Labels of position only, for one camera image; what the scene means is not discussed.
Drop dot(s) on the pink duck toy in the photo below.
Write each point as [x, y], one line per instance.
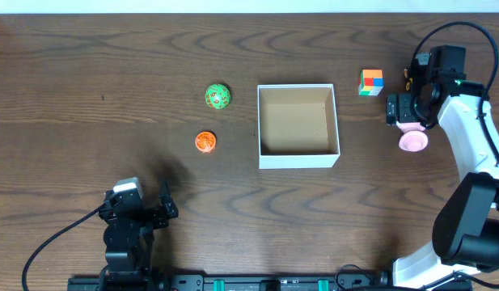
[413, 139]

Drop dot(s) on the green patterned egg ball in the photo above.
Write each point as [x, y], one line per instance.
[217, 96]

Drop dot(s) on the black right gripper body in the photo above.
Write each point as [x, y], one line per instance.
[410, 107]

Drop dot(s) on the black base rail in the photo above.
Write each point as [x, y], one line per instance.
[346, 281]

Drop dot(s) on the colourful puzzle cube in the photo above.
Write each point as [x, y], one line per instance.
[371, 82]

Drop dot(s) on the white cardboard box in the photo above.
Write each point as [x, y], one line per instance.
[297, 126]

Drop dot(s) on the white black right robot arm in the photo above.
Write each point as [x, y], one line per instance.
[465, 241]

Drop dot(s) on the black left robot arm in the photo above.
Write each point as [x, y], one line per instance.
[129, 236]

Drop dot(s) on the yellow grey toy truck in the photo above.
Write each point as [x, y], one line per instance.
[408, 79]

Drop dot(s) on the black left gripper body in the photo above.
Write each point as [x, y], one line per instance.
[150, 214]

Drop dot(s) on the orange spiral disc toy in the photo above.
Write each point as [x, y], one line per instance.
[205, 142]

